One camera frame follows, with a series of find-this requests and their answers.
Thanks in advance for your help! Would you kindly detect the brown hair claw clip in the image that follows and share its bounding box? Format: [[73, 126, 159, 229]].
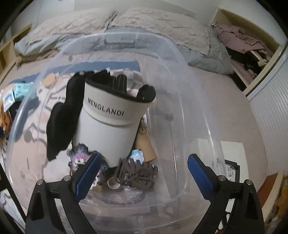
[[113, 158, 158, 190]]

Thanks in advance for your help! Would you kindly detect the teal packet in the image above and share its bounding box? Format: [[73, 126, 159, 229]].
[[13, 82, 33, 102]]

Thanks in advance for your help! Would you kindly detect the clear plastic storage bin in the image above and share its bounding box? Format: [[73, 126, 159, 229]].
[[4, 32, 224, 233]]

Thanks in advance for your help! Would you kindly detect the purple crochet pouch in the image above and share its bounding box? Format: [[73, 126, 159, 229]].
[[67, 143, 108, 190]]

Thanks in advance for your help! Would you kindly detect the beige black sun visor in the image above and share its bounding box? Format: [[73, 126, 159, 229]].
[[73, 70, 156, 167]]

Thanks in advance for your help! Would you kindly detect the wooden shelf unit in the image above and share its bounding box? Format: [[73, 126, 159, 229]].
[[1, 24, 32, 75]]

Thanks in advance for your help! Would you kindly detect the pile of pink clothes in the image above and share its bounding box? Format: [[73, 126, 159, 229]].
[[213, 24, 274, 84]]

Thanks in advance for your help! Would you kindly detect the grey duvet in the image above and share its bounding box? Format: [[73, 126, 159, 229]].
[[14, 27, 235, 75]]

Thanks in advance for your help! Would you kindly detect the white blue packet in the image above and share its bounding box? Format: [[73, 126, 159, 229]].
[[3, 89, 15, 112]]

